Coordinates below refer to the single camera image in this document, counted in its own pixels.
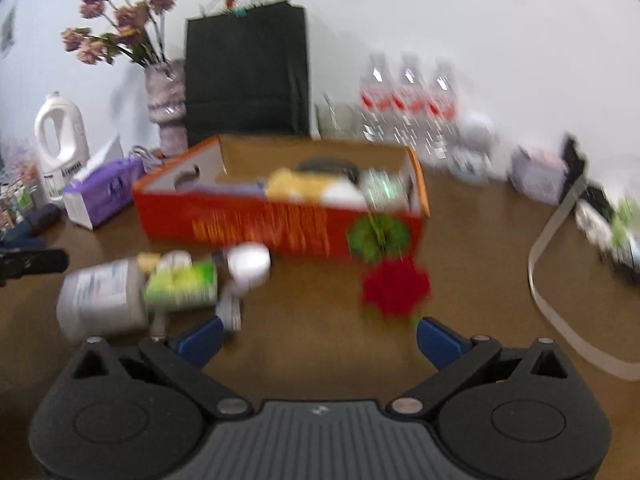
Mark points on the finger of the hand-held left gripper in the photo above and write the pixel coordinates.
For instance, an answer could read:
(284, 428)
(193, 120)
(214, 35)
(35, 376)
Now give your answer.
(32, 262)
(22, 235)

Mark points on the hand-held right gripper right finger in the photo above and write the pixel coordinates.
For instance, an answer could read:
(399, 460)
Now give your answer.
(439, 342)

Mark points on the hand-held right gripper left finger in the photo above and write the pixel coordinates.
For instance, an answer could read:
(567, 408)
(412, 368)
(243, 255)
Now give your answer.
(201, 340)

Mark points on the green packet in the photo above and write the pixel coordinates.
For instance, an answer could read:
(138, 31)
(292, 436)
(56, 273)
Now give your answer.
(182, 282)

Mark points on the red artificial flower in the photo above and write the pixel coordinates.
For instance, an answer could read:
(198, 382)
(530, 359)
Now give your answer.
(395, 285)

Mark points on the white plastic bottle with label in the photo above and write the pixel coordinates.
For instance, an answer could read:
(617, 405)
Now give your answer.
(102, 296)

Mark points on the white round device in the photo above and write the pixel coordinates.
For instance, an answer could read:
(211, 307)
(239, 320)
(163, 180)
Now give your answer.
(248, 262)

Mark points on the red cardboard box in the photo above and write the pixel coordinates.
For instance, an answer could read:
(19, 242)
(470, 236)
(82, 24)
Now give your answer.
(280, 215)

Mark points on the clear plastic bag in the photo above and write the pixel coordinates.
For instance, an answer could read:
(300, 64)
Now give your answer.
(384, 187)

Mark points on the white tissue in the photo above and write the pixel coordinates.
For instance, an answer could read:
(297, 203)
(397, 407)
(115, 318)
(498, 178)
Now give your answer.
(345, 195)

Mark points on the yellow plush cat paw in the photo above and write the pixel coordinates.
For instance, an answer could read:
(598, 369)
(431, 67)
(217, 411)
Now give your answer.
(300, 184)

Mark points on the dark glasses case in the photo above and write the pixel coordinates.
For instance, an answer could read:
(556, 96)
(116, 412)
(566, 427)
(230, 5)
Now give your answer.
(42, 217)

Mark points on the purple tissue pack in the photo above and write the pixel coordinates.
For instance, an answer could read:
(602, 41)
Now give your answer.
(100, 190)

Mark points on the white milk jug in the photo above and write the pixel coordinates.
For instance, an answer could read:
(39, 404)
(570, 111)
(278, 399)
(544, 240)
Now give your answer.
(59, 140)

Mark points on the purple stone vase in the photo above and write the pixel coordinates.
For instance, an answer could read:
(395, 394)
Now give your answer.
(167, 105)

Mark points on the white round speaker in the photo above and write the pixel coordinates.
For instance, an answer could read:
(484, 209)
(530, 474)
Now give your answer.
(475, 132)

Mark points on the small green bottle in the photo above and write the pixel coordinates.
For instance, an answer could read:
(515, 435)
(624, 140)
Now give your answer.
(622, 222)

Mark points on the black rectangular device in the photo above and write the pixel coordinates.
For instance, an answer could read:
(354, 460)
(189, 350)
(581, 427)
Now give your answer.
(575, 159)

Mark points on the dried pink flowers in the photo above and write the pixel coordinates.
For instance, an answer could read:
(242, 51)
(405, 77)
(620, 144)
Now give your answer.
(117, 15)

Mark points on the black paper bag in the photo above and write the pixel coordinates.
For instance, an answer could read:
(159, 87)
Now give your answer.
(247, 67)

